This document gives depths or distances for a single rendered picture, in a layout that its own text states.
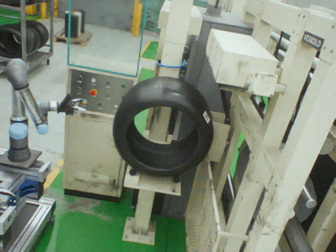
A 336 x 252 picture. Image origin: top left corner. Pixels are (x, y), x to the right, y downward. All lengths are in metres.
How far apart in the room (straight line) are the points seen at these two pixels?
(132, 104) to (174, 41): 0.53
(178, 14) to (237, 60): 0.68
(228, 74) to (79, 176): 1.93
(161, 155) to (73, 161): 1.03
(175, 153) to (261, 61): 0.97
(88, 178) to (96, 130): 0.50
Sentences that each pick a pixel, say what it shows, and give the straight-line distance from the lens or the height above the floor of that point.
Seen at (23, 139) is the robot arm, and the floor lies 0.88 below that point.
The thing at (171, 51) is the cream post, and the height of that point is 1.60.
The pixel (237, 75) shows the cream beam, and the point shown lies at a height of 1.69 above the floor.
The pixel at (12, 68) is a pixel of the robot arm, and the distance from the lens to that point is 2.17.
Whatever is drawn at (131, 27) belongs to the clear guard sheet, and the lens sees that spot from 2.40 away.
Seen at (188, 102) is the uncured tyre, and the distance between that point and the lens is 1.69.
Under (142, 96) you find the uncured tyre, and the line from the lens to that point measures 1.70.
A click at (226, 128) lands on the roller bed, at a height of 1.18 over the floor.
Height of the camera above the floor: 2.04
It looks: 26 degrees down
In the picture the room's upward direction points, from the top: 11 degrees clockwise
